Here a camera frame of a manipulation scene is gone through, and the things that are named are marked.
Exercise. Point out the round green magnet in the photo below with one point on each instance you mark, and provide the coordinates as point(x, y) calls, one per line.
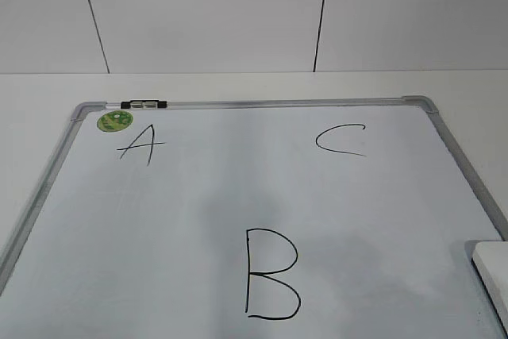
point(114, 121)

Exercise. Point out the white board eraser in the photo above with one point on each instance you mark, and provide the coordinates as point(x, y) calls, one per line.
point(490, 261)

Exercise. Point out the black and silver frame clip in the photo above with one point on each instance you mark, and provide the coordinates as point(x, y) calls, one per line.
point(143, 104)

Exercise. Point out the white board with grey frame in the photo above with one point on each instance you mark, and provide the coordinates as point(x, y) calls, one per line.
point(283, 222)

